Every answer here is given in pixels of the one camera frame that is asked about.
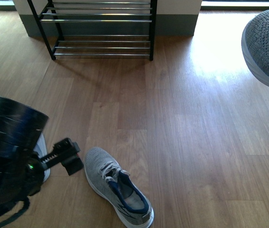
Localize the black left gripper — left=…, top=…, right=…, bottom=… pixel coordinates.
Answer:
left=28, top=138, right=83, bottom=181

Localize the grey knit sneaker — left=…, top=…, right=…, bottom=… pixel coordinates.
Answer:
left=241, top=10, right=269, bottom=86
left=84, top=147, right=154, bottom=228

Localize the black metal shoe rack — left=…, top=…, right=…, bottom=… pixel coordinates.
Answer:
left=28, top=0, right=158, bottom=61

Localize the left light blue slipper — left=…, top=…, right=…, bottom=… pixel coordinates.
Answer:
left=34, top=133, right=50, bottom=182

